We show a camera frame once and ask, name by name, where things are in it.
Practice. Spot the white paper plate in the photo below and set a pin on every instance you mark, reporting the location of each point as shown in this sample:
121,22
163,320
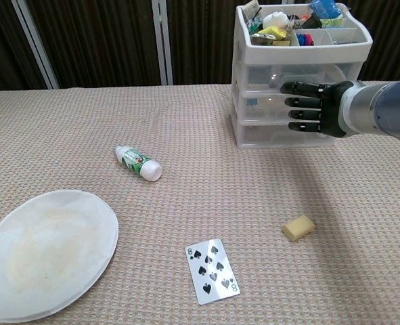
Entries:
50,257

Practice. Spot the white bottle green label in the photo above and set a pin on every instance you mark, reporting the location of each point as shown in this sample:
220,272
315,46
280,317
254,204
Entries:
138,163

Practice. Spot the yellow wrapped packet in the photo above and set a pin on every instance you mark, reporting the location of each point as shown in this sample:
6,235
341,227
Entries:
270,33

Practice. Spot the eight of spades card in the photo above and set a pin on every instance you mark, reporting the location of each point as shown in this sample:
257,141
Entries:
213,271

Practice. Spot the aluminium frame post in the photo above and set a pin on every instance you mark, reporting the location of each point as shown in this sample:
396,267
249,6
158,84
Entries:
162,44
34,44

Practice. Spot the beige paper sachet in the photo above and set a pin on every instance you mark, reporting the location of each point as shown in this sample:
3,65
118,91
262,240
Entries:
253,8

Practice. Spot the beige woven tablecloth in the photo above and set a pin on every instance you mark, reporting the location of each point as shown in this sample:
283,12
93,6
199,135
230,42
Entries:
186,135

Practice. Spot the clear drawer with blue clip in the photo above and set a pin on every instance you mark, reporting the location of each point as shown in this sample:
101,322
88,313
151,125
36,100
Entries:
267,111

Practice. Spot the light green packet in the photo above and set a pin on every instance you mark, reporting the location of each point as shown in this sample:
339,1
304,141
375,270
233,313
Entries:
333,23

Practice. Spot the black pleated curtain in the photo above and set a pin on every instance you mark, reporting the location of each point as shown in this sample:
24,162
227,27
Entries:
101,34

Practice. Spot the clear plastic drawer with pendant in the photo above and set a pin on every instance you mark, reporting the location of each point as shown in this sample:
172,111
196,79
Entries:
260,78

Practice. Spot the yellow sponge block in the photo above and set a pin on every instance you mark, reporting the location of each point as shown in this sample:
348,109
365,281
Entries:
298,227

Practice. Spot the black small pouch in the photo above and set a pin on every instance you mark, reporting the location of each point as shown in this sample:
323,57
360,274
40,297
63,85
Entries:
313,23

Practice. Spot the blue red disc stack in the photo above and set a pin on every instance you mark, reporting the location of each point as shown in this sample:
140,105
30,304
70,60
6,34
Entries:
304,39

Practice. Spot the blue plastic packet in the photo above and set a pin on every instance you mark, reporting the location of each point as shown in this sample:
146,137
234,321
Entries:
325,8

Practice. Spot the white crumpled lump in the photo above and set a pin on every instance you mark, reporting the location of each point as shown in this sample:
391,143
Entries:
275,20

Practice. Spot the small blue clip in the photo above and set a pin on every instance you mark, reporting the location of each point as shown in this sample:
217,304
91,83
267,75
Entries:
252,103

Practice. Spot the white plastic drawer unit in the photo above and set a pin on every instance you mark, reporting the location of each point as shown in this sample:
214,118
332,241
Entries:
304,55

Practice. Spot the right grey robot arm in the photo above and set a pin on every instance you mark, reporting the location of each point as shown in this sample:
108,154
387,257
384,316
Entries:
382,105

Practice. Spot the teal snack packet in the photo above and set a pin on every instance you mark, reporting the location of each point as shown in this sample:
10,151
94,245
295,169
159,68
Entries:
253,25

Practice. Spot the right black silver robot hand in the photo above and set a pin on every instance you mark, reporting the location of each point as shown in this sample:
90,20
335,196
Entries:
331,108

